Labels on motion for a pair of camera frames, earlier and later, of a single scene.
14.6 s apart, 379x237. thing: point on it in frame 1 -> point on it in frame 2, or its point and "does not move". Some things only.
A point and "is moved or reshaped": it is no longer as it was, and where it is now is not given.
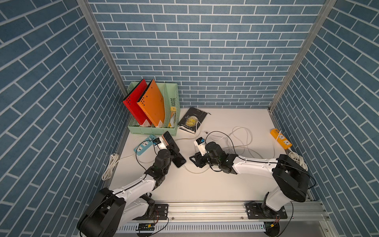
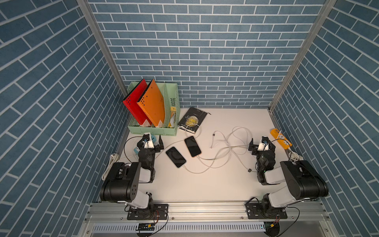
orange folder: x=152 y=102 does not move
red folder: x=131 y=101 does not move
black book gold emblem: x=192 y=120 does not move
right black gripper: x=198 y=159 -> x=255 y=149
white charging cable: x=247 y=146 is moved or reshaped
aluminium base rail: x=300 y=212 does not move
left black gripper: x=170 y=150 -> x=156 y=148
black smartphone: x=178 y=160 does not move
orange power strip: x=277 y=134 does not move
